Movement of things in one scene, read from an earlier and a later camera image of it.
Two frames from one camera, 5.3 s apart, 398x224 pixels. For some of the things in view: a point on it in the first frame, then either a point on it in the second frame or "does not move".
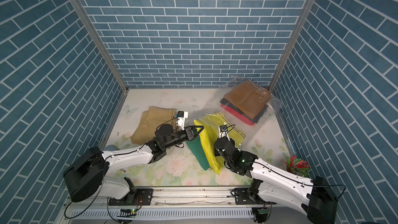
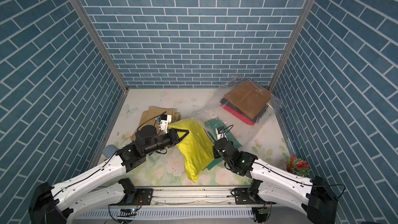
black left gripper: (188, 133) -> (172, 136)
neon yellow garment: (209, 126) -> (196, 147)
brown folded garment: (249, 97) does not move
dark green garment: (196, 147) -> (211, 125)
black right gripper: (216, 151) does not move
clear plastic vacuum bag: (243, 110) does not move
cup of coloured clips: (297, 166) does not move
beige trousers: (150, 120) does not move
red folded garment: (237, 115) does not move
